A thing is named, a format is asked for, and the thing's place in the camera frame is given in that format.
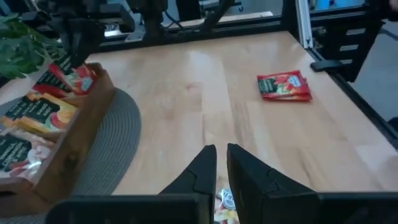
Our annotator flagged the green potted plant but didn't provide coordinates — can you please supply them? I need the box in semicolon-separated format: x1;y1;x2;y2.
0;12;68;81

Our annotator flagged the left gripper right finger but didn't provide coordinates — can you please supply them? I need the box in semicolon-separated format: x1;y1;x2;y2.
226;142;398;224

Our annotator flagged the grey round woven placemat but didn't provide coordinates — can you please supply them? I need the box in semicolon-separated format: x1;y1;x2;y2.
0;88;143;224

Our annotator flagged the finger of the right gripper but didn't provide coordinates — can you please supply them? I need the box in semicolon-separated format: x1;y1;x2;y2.
81;26;106;65
61;29;83;68

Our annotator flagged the black table clamp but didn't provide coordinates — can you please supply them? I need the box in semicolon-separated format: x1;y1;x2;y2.
310;58;345;73

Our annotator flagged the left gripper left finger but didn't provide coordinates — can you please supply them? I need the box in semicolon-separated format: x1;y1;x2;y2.
45;144;218;224

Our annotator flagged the silver aluminium extrusion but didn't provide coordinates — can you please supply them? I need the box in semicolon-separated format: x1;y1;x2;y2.
294;0;314;50

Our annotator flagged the wooden compartment tray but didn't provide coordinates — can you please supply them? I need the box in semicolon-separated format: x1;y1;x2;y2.
0;62;116;216

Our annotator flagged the beige vanilla cinnamon tea bag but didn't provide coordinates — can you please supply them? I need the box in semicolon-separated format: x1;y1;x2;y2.
0;129;56;185
213;177;241;224

